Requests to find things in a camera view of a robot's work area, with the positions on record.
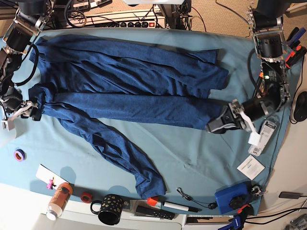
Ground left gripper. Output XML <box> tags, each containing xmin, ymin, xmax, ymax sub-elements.
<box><xmin>206</xmin><ymin>98</ymin><xmax>270</xmax><ymax>134</ymax></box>

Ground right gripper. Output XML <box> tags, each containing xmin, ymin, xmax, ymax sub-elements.
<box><xmin>0</xmin><ymin>90</ymin><xmax>42</xmax><ymax>121</ymax></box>

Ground dark blue t-shirt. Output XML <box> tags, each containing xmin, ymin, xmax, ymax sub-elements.
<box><xmin>28</xmin><ymin>34</ymin><xmax>228</xmax><ymax>199</ymax></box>

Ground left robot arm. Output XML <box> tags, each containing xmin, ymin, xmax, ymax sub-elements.
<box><xmin>206</xmin><ymin>0</ymin><xmax>291</xmax><ymax>133</ymax></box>

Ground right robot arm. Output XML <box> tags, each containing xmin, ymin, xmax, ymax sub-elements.
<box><xmin>0</xmin><ymin>0</ymin><xmax>56</xmax><ymax>123</ymax></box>

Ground translucent plastic cup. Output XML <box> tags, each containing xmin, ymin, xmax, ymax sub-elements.
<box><xmin>0</xmin><ymin>128</ymin><xmax>17</xmax><ymax>148</ymax></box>

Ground clear blister pack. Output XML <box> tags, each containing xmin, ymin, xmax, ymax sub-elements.
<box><xmin>248</xmin><ymin>115</ymin><xmax>279</xmax><ymax>157</ymax></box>

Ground purple tape roll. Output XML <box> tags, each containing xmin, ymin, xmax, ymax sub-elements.
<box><xmin>13</xmin><ymin>149</ymin><xmax>26</xmax><ymax>161</ymax></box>

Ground white paper card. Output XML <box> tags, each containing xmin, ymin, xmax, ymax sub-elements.
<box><xmin>237</xmin><ymin>155</ymin><xmax>265</xmax><ymax>180</ymax></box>

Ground teal table cloth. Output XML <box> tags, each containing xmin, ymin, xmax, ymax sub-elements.
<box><xmin>0</xmin><ymin>28</ymin><xmax>253</xmax><ymax>204</ymax></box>

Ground white paper strip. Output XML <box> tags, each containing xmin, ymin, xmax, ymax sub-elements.
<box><xmin>35</xmin><ymin>164</ymin><xmax>67</xmax><ymax>186</ymax></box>

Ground black computer mouse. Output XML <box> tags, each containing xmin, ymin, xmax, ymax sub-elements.
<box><xmin>293</xmin><ymin>91</ymin><xmax>307</xmax><ymax>122</ymax></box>

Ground pink small clip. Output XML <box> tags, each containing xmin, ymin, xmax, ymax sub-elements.
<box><xmin>46</xmin><ymin>177</ymin><xmax>57</xmax><ymax>190</ymax></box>

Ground blue box with knob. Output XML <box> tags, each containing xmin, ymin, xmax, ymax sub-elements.
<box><xmin>214</xmin><ymin>182</ymin><xmax>252</xmax><ymax>214</ymax></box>

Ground orange plastic bottle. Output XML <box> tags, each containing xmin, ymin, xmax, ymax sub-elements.
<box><xmin>46</xmin><ymin>183</ymin><xmax>72</xmax><ymax>221</ymax></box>

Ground orange black bar clamp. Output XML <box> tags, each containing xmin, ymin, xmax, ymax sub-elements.
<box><xmin>285</xmin><ymin>45</ymin><xmax>307</xmax><ymax>69</ymax></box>

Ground black adapter block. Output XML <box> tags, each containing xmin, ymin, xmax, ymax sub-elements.
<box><xmin>279</xmin><ymin>191</ymin><xmax>301</xmax><ymax>199</ymax></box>

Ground red tape roll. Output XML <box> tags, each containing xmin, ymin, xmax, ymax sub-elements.
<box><xmin>80</xmin><ymin>192</ymin><xmax>93</xmax><ymax>204</ymax></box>

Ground white black marker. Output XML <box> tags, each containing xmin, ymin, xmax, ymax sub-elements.
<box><xmin>162</xmin><ymin>202</ymin><xmax>199</xmax><ymax>213</ymax></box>

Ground blue orange bottom clamp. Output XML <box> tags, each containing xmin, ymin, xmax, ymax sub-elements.
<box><xmin>218</xmin><ymin>204</ymin><xmax>253</xmax><ymax>230</ymax></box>

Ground blue spring clamp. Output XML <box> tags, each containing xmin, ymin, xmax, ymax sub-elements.
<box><xmin>286</xmin><ymin>27</ymin><xmax>306</xmax><ymax>46</ymax></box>

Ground red cube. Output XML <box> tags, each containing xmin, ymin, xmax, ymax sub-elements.
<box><xmin>147</xmin><ymin>196</ymin><xmax>158</xmax><ymax>207</ymax></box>

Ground black mug yellow dots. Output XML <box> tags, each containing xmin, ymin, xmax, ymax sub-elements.
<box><xmin>90</xmin><ymin>194</ymin><xmax>124</xmax><ymax>226</ymax></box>

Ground black remote control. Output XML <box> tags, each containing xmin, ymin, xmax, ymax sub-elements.
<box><xmin>135</xmin><ymin>206</ymin><xmax>175</xmax><ymax>220</ymax></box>

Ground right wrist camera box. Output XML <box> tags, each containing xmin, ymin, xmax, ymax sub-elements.
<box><xmin>1</xmin><ymin>120</ymin><xmax>15</xmax><ymax>131</ymax></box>

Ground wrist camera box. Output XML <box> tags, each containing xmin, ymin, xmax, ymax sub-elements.
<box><xmin>248</xmin><ymin>132</ymin><xmax>261</xmax><ymax>146</ymax></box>
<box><xmin>1</xmin><ymin>120</ymin><xmax>15</xmax><ymax>131</ymax></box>

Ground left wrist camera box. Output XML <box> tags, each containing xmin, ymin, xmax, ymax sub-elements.
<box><xmin>248</xmin><ymin>132</ymin><xmax>261</xmax><ymax>146</ymax></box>

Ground silver key ring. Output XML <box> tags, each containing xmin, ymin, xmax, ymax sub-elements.
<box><xmin>250</xmin><ymin>185</ymin><xmax>269</xmax><ymax>197</ymax></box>

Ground carabiner with black lanyard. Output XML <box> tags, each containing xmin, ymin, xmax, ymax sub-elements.
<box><xmin>177</xmin><ymin>187</ymin><xmax>218</xmax><ymax>210</ymax></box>

